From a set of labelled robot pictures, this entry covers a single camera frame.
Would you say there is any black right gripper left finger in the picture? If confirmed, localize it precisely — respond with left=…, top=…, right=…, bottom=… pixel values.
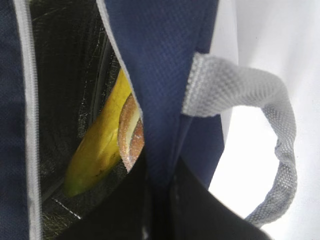
left=42, top=147, right=173, bottom=240

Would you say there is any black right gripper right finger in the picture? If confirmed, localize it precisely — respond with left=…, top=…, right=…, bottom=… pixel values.
left=169, top=159, right=270, bottom=240

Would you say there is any yellow banana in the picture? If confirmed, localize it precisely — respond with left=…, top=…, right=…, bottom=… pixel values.
left=63, top=69, right=132, bottom=197

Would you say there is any brown bread roll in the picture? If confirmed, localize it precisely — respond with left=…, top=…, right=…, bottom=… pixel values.
left=117, top=94, right=145, bottom=172

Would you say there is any navy and white lunch bag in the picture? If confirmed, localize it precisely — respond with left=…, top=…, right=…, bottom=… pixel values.
left=0, top=0, right=297, bottom=240

